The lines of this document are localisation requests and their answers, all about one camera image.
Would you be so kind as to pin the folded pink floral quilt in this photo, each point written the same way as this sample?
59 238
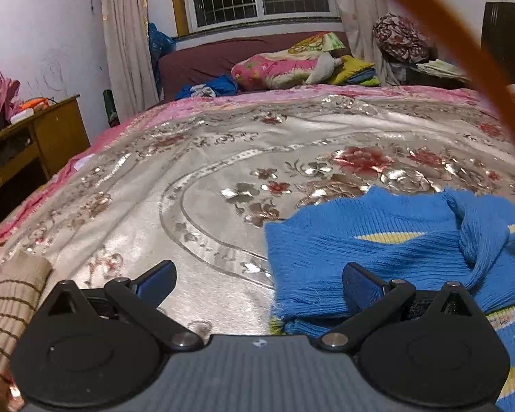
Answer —
274 66

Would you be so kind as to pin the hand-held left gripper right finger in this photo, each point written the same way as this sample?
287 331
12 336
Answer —
361 288

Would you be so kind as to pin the maroon sofa bed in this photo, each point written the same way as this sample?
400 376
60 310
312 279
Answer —
206 60

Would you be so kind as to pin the pink bed quilt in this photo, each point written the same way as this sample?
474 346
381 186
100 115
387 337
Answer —
176 107

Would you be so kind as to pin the blue knit sweater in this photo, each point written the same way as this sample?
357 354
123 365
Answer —
412 249

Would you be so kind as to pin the small white object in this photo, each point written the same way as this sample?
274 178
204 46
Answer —
21 116

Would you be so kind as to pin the cream curtain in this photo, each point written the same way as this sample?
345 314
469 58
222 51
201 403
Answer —
124 38
356 17

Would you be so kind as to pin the orange toy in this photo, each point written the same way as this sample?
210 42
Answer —
34 103

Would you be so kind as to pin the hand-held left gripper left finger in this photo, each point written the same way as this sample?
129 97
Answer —
158 284

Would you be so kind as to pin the stack of papers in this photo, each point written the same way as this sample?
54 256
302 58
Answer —
440 68

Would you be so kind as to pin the floral cloth bundle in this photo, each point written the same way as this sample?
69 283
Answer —
401 36

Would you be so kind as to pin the blue plastic bag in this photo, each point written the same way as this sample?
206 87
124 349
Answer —
161 43

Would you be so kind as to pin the blue crumpled cloth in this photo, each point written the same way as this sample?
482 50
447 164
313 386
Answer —
214 86

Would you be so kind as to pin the wooden desk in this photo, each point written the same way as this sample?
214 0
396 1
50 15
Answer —
55 137

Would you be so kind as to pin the yellow folded cloth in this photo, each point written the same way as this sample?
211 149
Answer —
352 68

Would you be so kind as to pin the beige striped cloth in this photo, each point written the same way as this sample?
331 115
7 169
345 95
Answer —
8 309

